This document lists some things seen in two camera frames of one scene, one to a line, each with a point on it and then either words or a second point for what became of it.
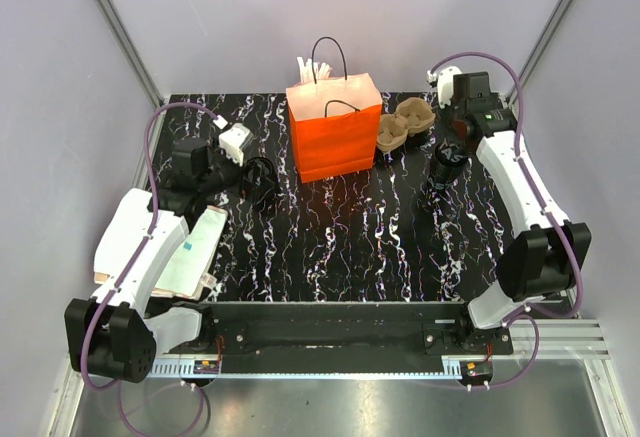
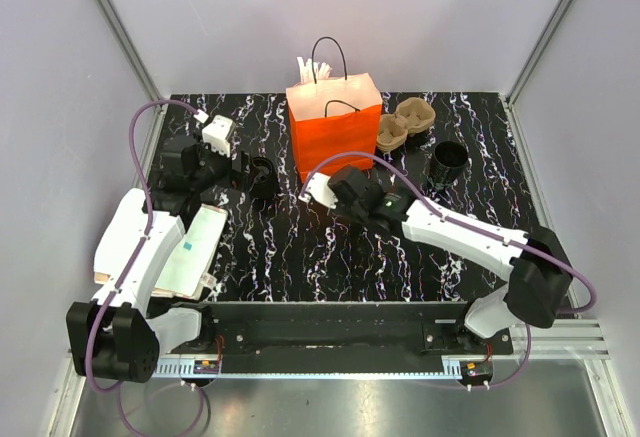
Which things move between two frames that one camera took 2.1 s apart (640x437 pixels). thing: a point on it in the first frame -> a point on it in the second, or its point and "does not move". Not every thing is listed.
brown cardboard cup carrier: (411, 116) does not move
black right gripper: (447, 109) -> (340, 210)
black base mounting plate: (350, 330) does not move
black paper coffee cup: (448, 164) does not move
